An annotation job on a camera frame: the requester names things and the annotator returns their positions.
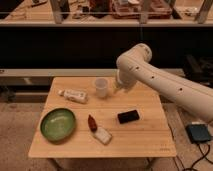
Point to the wooden table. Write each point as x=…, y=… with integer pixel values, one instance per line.
x=125, y=124

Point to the white tube bottle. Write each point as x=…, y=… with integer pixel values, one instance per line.
x=74, y=95

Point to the red tray on shelf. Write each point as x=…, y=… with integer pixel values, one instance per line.
x=131, y=9

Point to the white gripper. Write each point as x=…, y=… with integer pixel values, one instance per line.
x=117, y=85

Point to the blue foot pedal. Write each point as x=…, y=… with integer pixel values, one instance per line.
x=198, y=133

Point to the green ceramic bowl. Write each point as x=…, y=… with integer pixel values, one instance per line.
x=58, y=124

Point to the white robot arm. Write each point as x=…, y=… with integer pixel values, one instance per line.
x=133, y=65

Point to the black rectangular block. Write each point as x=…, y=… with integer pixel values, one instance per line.
x=128, y=116

